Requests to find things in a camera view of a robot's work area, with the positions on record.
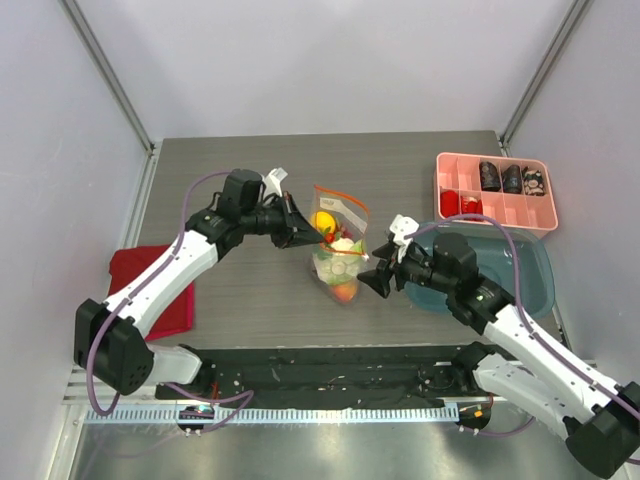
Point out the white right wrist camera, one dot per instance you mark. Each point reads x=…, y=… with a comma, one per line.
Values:
x=402, y=229

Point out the black jar in bin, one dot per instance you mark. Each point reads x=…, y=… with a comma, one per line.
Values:
x=490, y=180
x=512, y=180

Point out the blue translucent plastic tray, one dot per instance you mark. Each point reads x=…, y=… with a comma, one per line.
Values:
x=495, y=261

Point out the pink plastic bin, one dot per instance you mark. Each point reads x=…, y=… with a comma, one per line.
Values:
x=459, y=171

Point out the patterned packet in bin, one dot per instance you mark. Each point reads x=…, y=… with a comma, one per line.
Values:
x=533, y=182

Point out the yellow lemon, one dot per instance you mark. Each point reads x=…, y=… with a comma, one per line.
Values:
x=324, y=222

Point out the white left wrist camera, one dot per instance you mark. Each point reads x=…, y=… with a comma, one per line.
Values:
x=273, y=182

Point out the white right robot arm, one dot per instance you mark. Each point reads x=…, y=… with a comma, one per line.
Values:
x=596, y=416

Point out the orange peach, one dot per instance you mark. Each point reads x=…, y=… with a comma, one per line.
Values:
x=344, y=292

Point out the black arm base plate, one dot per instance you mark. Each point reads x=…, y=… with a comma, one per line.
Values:
x=337, y=378

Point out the cherry tomato sprig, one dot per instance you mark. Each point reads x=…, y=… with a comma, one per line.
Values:
x=332, y=235

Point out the clear orange-zip plastic bag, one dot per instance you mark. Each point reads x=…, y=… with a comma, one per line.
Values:
x=342, y=220

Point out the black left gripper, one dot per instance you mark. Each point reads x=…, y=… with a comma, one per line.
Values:
x=291, y=233

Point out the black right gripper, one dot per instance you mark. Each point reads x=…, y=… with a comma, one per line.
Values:
x=393, y=270

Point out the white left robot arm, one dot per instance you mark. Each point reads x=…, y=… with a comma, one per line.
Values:
x=110, y=336

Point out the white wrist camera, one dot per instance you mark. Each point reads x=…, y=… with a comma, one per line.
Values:
x=273, y=182
x=402, y=229

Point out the white cauliflower with leaves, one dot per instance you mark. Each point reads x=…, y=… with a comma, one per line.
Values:
x=340, y=262

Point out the red items in bin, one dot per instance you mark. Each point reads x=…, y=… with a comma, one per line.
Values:
x=453, y=202

